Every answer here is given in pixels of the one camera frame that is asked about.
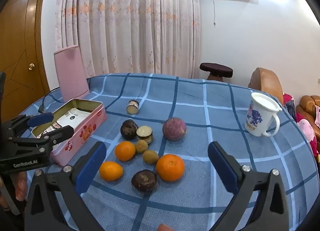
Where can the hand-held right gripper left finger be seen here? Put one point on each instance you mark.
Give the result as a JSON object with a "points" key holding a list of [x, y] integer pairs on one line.
{"points": [[91, 163]]}

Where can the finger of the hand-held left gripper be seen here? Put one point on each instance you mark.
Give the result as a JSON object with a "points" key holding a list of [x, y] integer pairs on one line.
{"points": [[60, 132], [41, 119]]}

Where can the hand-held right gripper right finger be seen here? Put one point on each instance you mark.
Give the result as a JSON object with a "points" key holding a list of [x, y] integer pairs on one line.
{"points": [[222, 161]]}

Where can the orange mandarin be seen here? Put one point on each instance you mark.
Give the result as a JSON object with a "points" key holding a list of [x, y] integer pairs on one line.
{"points": [[110, 171], [170, 167], [125, 151]]}

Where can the pink metal tin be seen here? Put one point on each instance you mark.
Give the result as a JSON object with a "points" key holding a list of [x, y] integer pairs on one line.
{"points": [[85, 131]]}

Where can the dark brown water chestnut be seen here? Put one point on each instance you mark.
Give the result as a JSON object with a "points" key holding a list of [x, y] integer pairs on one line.
{"points": [[144, 181], [128, 129]]}

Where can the green kiwi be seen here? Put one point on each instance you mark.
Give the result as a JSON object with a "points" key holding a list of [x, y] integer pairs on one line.
{"points": [[141, 146], [150, 157]]}

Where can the purple passion fruit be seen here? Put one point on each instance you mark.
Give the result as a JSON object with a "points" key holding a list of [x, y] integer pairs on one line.
{"points": [[174, 129]]}

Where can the person's left hand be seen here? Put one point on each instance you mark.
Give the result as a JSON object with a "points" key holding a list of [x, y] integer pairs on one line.
{"points": [[21, 186]]}

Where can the white printed leaflet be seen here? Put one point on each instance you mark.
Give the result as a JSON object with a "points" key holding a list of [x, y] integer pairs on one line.
{"points": [[72, 117]]}

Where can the brass door knob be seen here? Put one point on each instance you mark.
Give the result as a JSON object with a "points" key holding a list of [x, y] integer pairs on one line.
{"points": [[31, 66]]}

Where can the white cartoon mug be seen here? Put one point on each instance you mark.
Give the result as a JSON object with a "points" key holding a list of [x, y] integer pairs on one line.
{"points": [[257, 118]]}

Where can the blue checked tablecloth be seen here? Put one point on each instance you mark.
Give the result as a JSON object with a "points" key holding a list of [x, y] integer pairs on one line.
{"points": [[200, 96]]}

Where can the wooden door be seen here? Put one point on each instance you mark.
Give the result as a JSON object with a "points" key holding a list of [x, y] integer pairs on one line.
{"points": [[17, 45]]}

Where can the red floral blanket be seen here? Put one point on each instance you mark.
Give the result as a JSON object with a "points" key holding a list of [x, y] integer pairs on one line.
{"points": [[306, 128]]}

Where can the brown leather armchair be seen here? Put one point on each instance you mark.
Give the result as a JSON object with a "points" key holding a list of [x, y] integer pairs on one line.
{"points": [[265, 80]]}

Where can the dark round stool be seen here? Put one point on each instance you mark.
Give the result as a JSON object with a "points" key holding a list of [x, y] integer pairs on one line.
{"points": [[216, 68]]}

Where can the brown leather sofa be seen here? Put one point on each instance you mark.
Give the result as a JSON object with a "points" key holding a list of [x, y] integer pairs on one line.
{"points": [[306, 104]]}

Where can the pink floral curtain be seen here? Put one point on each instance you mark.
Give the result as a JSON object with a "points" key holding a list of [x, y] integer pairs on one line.
{"points": [[125, 20]]}

